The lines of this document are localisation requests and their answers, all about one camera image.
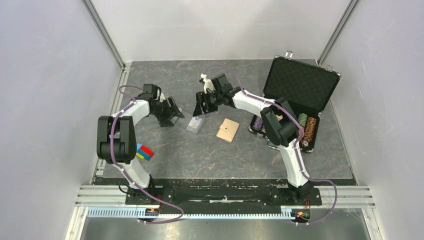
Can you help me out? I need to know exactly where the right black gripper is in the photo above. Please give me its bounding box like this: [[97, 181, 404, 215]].
[[193, 90, 223, 118]]

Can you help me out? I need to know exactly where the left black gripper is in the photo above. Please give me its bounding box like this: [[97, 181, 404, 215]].
[[151, 96, 184, 128]]

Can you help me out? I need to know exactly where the tan leather card holder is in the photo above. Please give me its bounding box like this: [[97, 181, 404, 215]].
[[216, 118, 240, 143]]

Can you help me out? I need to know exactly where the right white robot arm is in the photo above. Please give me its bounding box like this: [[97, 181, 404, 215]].
[[192, 73, 314, 204]]

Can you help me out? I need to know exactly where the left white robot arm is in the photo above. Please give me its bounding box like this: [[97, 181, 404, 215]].
[[96, 83, 185, 204]]

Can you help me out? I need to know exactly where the colourful toy block stack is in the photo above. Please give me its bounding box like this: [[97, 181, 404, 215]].
[[136, 143, 155, 161]]

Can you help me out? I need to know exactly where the black poker chip case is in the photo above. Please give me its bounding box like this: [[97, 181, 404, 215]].
[[262, 55, 341, 153]]

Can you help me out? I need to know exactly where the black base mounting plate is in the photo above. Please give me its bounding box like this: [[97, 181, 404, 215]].
[[125, 185, 323, 206]]

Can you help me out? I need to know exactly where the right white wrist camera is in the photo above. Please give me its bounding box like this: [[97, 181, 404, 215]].
[[199, 73, 215, 94]]

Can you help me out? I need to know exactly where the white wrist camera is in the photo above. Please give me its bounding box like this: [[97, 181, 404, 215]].
[[199, 73, 215, 94], [157, 89, 166, 103]]

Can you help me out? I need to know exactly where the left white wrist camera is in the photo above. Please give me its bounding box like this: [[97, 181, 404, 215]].
[[157, 89, 166, 103]]

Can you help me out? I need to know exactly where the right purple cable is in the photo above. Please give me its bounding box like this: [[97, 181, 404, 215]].
[[202, 64, 338, 226]]

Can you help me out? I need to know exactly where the purple cable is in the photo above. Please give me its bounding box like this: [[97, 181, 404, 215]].
[[109, 84, 185, 225], [202, 64, 338, 226]]

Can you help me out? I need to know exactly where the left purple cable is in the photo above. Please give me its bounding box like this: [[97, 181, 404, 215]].
[[109, 84, 185, 225]]

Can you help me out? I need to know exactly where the left aluminium corner post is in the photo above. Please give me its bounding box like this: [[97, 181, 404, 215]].
[[82, 0, 126, 70]]

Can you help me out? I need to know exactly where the aluminium corner post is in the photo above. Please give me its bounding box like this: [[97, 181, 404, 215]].
[[82, 0, 126, 70], [317, 0, 360, 67]]

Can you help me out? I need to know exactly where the aluminium front frame rail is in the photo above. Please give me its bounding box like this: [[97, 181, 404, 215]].
[[66, 185, 384, 240]]

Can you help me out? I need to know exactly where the right aluminium corner post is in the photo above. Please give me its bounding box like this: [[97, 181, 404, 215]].
[[317, 0, 360, 67]]

